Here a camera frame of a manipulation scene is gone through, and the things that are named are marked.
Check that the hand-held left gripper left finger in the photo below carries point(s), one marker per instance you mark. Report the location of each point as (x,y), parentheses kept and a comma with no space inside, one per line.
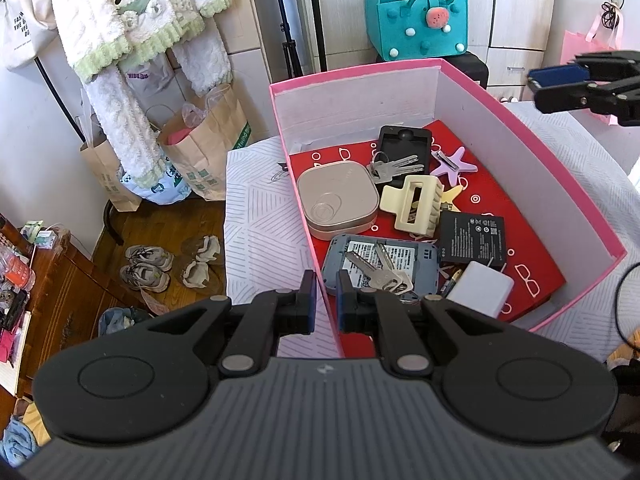
(310,302)

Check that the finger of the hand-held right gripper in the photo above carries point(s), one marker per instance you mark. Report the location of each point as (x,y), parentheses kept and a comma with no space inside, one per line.
(555,76)
(555,100)

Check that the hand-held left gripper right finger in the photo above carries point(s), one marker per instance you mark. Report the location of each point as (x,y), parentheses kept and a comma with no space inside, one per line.
(343,302)

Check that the silver key bunch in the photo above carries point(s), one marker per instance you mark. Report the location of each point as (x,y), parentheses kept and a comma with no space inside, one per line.
(395,165)
(382,275)

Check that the grey pocket router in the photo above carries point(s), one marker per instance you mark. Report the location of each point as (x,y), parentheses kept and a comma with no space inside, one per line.
(345,250)

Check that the pink cardboard box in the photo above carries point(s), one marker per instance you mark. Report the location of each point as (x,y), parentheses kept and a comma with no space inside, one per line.
(540,160)

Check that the gold square compact case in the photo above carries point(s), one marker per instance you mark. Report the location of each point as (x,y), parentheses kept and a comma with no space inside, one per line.
(335,195)

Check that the purple star hair clip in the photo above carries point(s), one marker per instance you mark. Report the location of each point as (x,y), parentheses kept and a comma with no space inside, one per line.
(452,162)

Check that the cream hair claw clip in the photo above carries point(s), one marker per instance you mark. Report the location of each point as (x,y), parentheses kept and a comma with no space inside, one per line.
(415,205)

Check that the white charger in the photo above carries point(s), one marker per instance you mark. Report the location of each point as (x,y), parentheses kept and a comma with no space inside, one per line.
(480,287)

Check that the yellow star hair clip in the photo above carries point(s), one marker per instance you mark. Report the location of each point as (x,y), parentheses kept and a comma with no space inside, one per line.
(452,197)

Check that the black battery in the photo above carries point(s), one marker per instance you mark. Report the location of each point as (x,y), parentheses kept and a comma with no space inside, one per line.
(472,237)

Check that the black silicone case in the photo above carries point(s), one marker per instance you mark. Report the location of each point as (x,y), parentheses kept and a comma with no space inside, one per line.
(405,140)

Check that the pink paper bag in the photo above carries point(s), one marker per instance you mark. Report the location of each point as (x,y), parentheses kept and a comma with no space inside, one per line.
(575,42)

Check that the white wardrobe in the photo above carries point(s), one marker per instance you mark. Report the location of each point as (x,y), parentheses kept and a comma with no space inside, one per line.
(510,10)

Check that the black stool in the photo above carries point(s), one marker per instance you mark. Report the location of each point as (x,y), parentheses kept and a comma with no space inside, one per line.
(472,67)

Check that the cat print tablecloth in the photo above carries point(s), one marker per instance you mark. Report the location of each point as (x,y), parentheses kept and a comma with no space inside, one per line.
(260,230)

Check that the red patterned box liner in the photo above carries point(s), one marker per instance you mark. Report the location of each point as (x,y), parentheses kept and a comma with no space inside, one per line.
(495,195)

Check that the beige slipper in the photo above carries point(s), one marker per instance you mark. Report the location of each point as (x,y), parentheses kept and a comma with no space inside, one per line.
(207,250)
(195,275)

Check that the teal felt handbag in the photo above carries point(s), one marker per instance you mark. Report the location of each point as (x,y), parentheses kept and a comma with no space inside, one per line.
(420,25)

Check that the grey sneaker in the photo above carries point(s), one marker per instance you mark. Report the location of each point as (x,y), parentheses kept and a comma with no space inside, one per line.
(147,257)
(142,277)

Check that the large brown paper bag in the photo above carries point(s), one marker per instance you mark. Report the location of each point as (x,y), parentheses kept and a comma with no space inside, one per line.
(210,150)

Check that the blue white plastic bag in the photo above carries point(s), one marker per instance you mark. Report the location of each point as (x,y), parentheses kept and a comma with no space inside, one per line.
(160,190)

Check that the blue cloth bag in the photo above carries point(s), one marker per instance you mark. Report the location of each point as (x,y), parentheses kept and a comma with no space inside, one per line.
(120,320)

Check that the narrow brown paper bag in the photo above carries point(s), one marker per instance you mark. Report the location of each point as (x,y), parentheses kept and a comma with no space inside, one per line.
(107,175)

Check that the wooden nightstand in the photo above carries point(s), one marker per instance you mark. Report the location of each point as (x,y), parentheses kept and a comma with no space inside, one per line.
(65,300)

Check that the black tripod stand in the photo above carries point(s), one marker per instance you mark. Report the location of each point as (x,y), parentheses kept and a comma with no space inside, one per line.
(295,25)

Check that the black coat rack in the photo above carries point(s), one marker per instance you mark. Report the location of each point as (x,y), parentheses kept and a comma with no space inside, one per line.
(65,110)

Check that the white fluffy robe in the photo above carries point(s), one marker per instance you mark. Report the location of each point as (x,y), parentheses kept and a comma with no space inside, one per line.
(125,35)

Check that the white canvas tote bag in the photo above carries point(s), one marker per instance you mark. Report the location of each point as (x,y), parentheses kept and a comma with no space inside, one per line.
(25,30)

